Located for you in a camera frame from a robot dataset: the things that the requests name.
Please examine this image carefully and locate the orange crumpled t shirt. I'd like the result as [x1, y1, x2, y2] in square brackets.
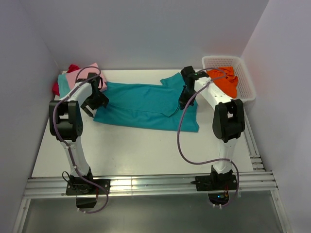
[207, 67, 239, 98]

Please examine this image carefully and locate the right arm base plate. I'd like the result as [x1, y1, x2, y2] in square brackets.
[191, 172, 238, 191]

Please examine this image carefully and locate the aluminium mounting rail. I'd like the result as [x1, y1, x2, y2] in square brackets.
[22, 171, 278, 199]

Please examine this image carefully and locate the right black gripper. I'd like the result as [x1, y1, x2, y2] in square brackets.
[178, 85, 197, 110]

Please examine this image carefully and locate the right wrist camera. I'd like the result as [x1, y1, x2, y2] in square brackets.
[180, 66, 209, 85]

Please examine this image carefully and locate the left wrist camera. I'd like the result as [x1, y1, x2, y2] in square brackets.
[76, 72, 104, 90]

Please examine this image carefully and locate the white plastic basket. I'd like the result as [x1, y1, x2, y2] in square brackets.
[202, 55, 256, 102]

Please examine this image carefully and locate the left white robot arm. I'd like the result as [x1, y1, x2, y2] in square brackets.
[49, 79, 109, 194]

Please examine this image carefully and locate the folded light teal t shirt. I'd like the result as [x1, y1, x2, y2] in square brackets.
[57, 74, 75, 98]

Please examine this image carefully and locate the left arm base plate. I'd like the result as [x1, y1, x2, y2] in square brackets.
[66, 179, 111, 196]

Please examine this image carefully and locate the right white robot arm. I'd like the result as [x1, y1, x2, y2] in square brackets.
[177, 77, 245, 189]

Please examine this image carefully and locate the folded red t shirt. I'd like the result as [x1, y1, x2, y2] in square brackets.
[52, 64, 80, 96]

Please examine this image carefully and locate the folded pink t shirt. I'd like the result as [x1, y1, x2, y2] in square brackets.
[66, 63, 107, 91]

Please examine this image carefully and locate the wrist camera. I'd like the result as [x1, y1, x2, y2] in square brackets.
[76, 72, 104, 90]
[180, 66, 209, 85]

